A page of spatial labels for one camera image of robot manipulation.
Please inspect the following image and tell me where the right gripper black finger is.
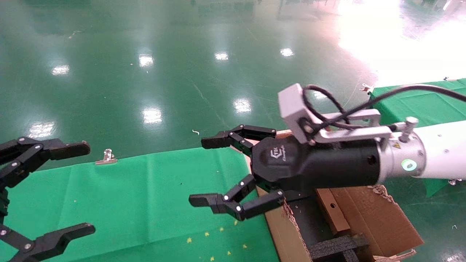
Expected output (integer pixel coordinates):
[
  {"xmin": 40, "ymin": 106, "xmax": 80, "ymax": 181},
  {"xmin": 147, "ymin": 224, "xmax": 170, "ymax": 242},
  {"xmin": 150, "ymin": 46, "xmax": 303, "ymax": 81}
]
[{"xmin": 189, "ymin": 174, "xmax": 285, "ymax": 221}]

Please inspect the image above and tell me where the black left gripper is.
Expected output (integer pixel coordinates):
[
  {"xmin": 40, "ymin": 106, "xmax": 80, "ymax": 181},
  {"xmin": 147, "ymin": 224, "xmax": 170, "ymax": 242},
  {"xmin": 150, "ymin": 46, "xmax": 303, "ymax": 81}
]
[{"xmin": 0, "ymin": 137, "xmax": 97, "ymax": 262}]

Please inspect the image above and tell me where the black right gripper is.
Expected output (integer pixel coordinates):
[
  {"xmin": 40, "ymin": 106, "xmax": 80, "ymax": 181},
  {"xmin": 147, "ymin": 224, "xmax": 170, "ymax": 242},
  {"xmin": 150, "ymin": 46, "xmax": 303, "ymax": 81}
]
[{"xmin": 201, "ymin": 124, "xmax": 381, "ymax": 194}]

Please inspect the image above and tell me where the small brown cardboard box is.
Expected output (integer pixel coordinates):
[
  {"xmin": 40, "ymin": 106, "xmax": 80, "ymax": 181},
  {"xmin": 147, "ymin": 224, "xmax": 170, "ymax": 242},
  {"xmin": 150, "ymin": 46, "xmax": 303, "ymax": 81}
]
[{"xmin": 316, "ymin": 187, "xmax": 352, "ymax": 236}]

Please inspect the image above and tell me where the black foam carton lining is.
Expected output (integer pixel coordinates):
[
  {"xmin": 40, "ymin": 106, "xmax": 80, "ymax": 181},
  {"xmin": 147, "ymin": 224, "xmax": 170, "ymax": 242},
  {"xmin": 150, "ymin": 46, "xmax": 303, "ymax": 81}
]
[{"xmin": 288, "ymin": 198, "xmax": 335, "ymax": 248}]

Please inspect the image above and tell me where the large open cardboard carton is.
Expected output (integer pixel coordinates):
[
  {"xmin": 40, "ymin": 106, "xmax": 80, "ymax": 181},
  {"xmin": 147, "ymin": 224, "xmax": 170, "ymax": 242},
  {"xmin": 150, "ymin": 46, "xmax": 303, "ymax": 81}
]
[{"xmin": 255, "ymin": 184, "xmax": 424, "ymax": 262}]

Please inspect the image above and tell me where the green cloth table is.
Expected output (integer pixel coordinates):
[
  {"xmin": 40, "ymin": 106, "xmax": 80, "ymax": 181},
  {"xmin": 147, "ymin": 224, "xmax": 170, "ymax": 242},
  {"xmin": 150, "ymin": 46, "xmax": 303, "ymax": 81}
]
[
  {"xmin": 368, "ymin": 78, "xmax": 466, "ymax": 199},
  {"xmin": 0, "ymin": 146, "xmax": 279, "ymax": 262}
]

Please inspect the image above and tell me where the black foam bar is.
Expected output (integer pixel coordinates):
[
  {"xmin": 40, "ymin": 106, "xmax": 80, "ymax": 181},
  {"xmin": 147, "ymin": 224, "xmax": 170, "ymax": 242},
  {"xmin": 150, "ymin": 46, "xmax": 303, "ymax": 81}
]
[{"xmin": 309, "ymin": 234, "xmax": 370, "ymax": 262}]

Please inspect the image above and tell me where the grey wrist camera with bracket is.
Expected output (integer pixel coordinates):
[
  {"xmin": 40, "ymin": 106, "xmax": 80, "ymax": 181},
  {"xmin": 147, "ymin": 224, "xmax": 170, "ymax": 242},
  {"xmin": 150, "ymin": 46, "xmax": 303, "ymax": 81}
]
[{"xmin": 278, "ymin": 83, "xmax": 392, "ymax": 145}]

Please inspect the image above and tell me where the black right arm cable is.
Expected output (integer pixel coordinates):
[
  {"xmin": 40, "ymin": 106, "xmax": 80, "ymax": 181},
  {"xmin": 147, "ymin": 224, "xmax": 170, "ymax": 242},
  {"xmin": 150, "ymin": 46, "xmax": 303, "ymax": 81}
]
[{"xmin": 302, "ymin": 84, "xmax": 466, "ymax": 131}]

